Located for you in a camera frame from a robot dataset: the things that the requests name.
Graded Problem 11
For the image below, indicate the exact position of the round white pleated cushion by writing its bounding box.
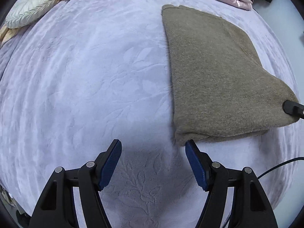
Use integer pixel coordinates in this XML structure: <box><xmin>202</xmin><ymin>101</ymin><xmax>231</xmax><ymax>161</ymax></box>
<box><xmin>4</xmin><ymin>0</ymin><xmax>60</xmax><ymax>29</ymax></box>

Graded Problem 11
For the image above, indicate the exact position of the black cable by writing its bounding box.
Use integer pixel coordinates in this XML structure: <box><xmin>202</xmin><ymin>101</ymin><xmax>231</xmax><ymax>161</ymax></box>
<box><xmin>220</xmin><ymin>156</ymin><xmax>304</xmax><ymax>228</ymax></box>

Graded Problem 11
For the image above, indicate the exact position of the olive brown knit sweater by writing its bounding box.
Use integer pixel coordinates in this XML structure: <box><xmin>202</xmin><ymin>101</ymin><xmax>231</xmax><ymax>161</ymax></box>
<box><xmin>162</xmin><ymin>5</ymin><xmax>298</xmax><ymax>145</ymax></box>

